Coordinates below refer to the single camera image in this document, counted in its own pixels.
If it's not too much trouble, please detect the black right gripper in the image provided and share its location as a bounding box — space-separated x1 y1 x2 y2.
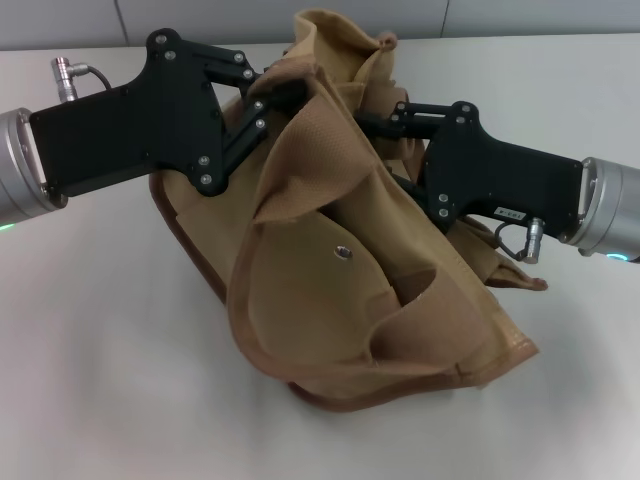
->
355 100 587 237

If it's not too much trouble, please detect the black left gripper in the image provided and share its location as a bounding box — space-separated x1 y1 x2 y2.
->
28 29 309 198

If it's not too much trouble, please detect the khaki fabric food bag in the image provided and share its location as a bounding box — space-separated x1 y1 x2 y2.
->
149 8 549 414

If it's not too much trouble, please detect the right gripper cable with connector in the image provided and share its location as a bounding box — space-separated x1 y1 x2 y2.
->
494 216 547 264

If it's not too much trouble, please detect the gripper cable with connector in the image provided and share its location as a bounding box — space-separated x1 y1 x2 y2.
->
494 216 547 264
50 56 114 104

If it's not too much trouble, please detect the left gripper cable with connector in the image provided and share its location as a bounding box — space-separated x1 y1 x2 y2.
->
50 56 114 104

